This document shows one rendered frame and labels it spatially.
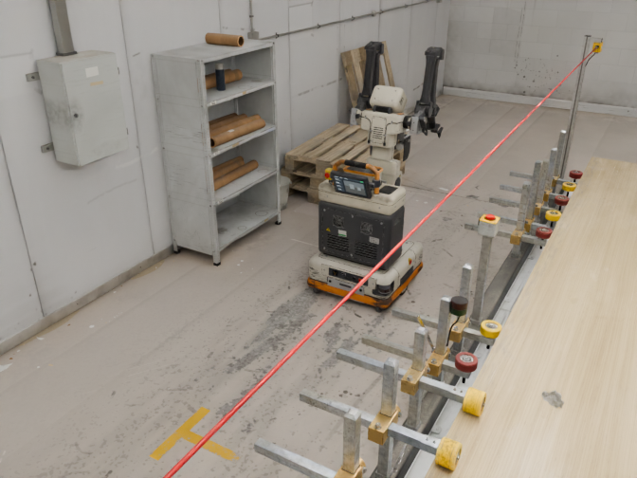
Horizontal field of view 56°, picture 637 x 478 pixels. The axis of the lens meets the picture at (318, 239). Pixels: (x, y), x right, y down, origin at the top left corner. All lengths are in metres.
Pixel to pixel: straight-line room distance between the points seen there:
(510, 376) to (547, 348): 0.25
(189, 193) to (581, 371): 3.14
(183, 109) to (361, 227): 1.50
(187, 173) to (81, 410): 1.87
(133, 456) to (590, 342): 2.15
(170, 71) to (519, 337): 2.97
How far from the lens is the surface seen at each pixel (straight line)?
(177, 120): 4.48
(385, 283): 3.98
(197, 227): 4.70
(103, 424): 3.48
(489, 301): 3.05
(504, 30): 9.87
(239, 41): 4.73
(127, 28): 4.38
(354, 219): 3.97
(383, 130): 4.07
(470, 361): 2.29
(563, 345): 2.48
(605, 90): 9.75
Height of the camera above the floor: 2.27
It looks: 26 degrees down
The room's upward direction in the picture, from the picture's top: straight up
